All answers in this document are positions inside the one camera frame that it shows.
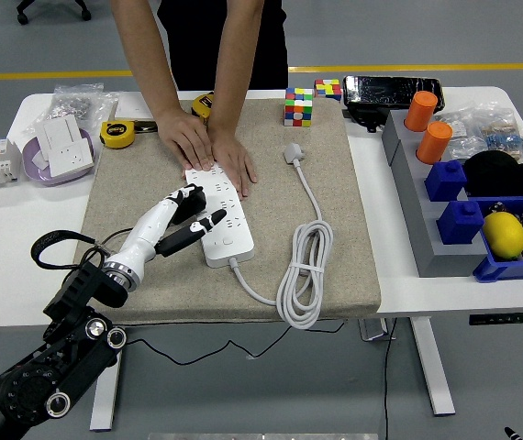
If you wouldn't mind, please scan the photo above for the person's left hand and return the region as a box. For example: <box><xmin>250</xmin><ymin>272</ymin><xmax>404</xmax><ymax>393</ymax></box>
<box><xmin>206</xmin><ymin>126</ymin><xmax>259</xmax><ymax>202</ymax></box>

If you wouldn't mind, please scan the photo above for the person's right hand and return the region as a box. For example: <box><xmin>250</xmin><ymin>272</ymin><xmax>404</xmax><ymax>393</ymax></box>
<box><xmin>155</xmin><ymin>105</ymin><xmax>217</xmax><ymax>180</ymax></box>

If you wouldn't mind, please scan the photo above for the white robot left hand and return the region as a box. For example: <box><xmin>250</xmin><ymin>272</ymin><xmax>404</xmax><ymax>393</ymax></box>
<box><xmin>113</xmin><ymin>182</ymin><xmax>228</xmax><ymax>276</ymax></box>

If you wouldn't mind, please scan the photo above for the black plug adapter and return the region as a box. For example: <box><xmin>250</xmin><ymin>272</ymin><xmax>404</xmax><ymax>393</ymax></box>
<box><xmin>169</xmin><ymin>185</ymin><xmax>208</xmax><ymax>226</ymax></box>

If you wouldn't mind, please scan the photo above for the white power strip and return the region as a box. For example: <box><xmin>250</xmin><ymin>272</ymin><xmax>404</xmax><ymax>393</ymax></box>
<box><xmin>184</xmin><ymin>162</ymin><xmax>257</xmax><ymax>269</ymax></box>

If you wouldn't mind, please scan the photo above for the yellow tape measure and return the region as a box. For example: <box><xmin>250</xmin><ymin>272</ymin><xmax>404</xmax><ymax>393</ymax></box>
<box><xmin>191</xmin><ymin>90</ymin><xmax>217</xmax><ymax>125</ymax></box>
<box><xmin>99</xmin><ymin>119</ymin><xmax>138</xmax><ymax>150</ymax></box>

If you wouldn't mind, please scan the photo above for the grey-brown mat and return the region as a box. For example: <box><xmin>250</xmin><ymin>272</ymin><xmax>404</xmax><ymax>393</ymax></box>
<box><xmin>73</xmin><ymin>97</ymin><xmax>382</xmax><ymax>326</ymax></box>

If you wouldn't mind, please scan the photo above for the large colourful puzzle cube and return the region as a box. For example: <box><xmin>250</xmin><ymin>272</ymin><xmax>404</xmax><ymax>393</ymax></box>
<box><xmin>283</xmin><ymin>86</ymin><xmax>315</xmax><ymax>128</ymax></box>

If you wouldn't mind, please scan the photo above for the person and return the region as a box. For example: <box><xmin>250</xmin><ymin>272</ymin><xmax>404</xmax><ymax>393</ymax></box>
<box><xmin>156</xmin><ymin>0</ymin><xmax>289</xmax><ymax>92</ymax></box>

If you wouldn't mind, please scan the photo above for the white table leg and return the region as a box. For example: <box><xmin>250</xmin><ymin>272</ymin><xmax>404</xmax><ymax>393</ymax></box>
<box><xmin>410</xmin><ymin>315</ymin><xmax>456</xmax><ymax>417</ymax></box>
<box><xmin>89</xmin><ymin>327</ymin><xmax>126</xmax><ymax>433</ymax></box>

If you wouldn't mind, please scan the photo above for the clear bag of screws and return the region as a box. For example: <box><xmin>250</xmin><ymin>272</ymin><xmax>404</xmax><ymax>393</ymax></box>
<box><xmin>50</xmin><ymin>82</ymin><xmax>120</xmax><ymax>132</ymax></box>

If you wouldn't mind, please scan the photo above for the black table control panel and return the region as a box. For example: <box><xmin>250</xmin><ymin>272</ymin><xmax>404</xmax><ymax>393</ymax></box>
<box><xmin>468</xmin><ymin>311</ymin><xmax>523</xmax><ymax>326</ymax></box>

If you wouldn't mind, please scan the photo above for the small colourful puzzle cube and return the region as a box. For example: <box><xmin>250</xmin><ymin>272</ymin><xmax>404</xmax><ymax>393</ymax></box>
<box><xmin>313</xmin><ymin>78</ymin><xmax>343</xmax><ymax>103</ymax></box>

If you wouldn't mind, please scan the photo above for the purple bowl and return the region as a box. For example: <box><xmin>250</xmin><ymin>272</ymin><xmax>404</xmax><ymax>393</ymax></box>
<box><xmin>21</xmin><ymin>126</ymin><xmax>97</xmax><ymax>187</ymax></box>

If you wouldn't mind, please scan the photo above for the black holder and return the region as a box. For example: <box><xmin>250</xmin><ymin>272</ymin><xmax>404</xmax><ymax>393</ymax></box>
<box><xmin>344</xmin><ymin>103</ymin><xmax>389</xmax><ymax>134</ymax></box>

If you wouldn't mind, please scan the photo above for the blue plastic bin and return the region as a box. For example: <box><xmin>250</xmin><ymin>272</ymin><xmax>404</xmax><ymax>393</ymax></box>
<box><xmin>472</xmin><ymin>194</ymin><xmax>523</xmax><ymax>283</ymax></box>

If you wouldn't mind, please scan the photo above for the black glossy wrapped box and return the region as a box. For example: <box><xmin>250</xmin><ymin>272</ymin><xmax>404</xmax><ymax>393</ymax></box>
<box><xmin>342</xmin><ymin>74</ymin><xmax>445</xmax><ymax>114</ymax></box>

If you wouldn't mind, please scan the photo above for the orange cylinder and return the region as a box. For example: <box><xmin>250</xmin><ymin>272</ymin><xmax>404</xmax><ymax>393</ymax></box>
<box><xmin>403</xmin><ymin>90</ymin><xmax>440</xmax><ymax>133</ymax></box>
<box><xmin>416</xmin><ymin>120</ymin><xmax>454</xmax><ymax>165</ymax></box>

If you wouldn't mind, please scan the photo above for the grey stepped block base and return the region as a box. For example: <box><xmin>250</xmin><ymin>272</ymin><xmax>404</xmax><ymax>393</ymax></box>
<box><xmin>381</xmin><ymin>109</ymin><xmax>490</xmax><ymax>279</ymax></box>

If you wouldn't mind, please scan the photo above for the yellow lemon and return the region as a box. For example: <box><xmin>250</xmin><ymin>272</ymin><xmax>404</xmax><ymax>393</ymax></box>
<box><xmin>481</xmin><ymin>211</ymin><xmax>523</xmax><ymax>261</ymax></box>

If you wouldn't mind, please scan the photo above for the black office chair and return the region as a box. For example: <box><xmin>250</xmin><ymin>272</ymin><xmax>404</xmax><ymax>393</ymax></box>
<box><xmin>16</xmin><ymin>0</ymin><xmax>92</xmax><ymax>25</ymax></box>

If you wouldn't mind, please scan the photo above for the blue square block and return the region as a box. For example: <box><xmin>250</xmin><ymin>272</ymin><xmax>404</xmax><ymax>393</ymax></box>
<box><xmin>436</xmin><ymin>200</ymin><xmax>486</xmax><ymax>246</ymax></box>
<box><xmin>424</xmin><ymin>159</ymin><xmax>468</xmax><ymax>203</ymax></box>

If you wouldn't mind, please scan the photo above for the clear bag of small parts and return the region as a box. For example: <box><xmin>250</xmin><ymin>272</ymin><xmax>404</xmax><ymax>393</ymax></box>
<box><xmin>435</xmin><ymin>109</ymin><xmax>487</xmax><ymax>161</ymax></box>

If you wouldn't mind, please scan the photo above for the black cloth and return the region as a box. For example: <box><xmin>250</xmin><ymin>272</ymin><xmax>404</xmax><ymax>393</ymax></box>
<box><xmin>462</xmin><ymin>149</ymin><xmax>523</xmax><ymax>198</ymax></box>

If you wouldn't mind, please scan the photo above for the clear bag of blue resistors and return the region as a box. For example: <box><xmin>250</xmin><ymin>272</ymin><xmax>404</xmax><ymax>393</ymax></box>
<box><xmin>472</xmin><ymin>101</ymin><xmax>523</xmax><ymax>161</ymax></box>

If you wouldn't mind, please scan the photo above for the flat white switch plate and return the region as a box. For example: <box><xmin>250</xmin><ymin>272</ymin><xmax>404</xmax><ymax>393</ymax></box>
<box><xmin>113</xmin><ymin>91</ymin><xmax>152</xmax><ymax>121</ymax></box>

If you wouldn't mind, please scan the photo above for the white wall socket panel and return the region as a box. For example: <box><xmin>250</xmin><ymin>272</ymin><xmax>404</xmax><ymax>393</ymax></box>
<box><xmin>43</xmin><ymin>137</ymin><xmax>96</xmax><ymax>179</ymax></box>

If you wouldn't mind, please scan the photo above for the white switch box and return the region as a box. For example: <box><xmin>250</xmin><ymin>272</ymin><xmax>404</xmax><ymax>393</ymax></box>
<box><xmin>35</xmin><ymin>113</ymin><xmax>83</xmax><ymax>160</ymax></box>

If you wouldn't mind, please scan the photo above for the white power cord with plug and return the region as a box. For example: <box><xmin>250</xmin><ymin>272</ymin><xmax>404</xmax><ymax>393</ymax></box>
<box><xmin>228</xmin><ymin>141</ymin><xmax>335</xmax><ymax>330</ymax></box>

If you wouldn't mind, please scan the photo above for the black hanging cable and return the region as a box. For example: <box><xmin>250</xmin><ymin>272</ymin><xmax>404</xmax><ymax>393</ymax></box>
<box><xmin>383</xmin><ymin>318</ymin><xmax>398</xmax><ymax>440</ymax></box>

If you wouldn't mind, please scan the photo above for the thin black plug cord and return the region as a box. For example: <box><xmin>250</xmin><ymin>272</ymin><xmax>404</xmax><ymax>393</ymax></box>
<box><xmin>126</xmin><ymin>319</ymin><xmax>348</xmax><ymax>367</ymax></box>

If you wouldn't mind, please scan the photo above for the silver under-table bracket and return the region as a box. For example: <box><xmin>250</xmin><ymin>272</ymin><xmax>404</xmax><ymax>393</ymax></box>
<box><xmin>357</xmin><ymin>317</ymin><xmax>395</xmax><ymax>343</ymax></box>

